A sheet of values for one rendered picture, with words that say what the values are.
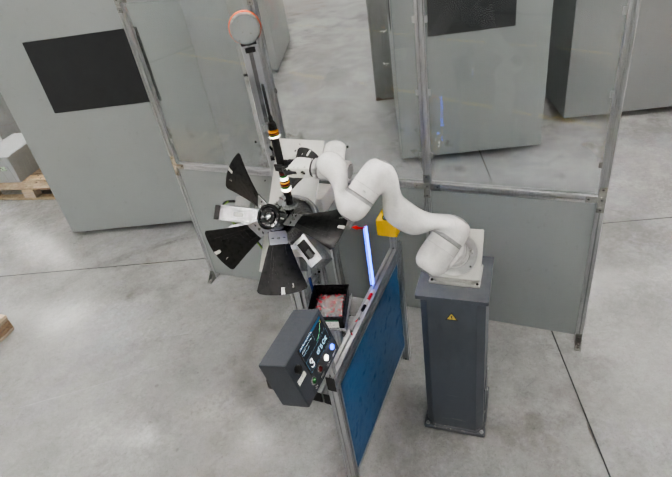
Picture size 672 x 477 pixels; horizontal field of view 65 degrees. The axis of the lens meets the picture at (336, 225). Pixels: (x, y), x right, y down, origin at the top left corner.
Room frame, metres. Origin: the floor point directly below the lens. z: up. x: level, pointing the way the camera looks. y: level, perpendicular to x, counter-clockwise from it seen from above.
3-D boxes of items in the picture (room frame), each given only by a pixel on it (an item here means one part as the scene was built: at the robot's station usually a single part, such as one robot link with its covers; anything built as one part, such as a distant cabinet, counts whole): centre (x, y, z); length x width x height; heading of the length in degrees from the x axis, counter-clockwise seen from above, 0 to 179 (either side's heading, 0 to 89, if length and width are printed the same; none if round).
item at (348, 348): (1.77, -0.09, 0.82); 0.90 x 0.04 x 0.08; 152
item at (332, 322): (1.79, 0.09, 0.85); 0.22 x 0.17 x 0.07; 167
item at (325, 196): (2.63, 0.09, 0.92); 0.17 x 0.16 x 0.11; 152
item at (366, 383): (1.77, -0.09, 0.45); 0.82 x 0.02 x 0.66; 152
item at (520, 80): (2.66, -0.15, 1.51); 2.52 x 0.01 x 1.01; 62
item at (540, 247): (2.66, -0.15, 0.50); 2.59 x 0.03 x 0.91; 62
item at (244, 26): (2.74, 0.28, 1.88); 0.16 x 0.07 x 0.16; 97
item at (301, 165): (1.98, 0.09, 1.46); 0.11 x 0.10 x 0.07; 62
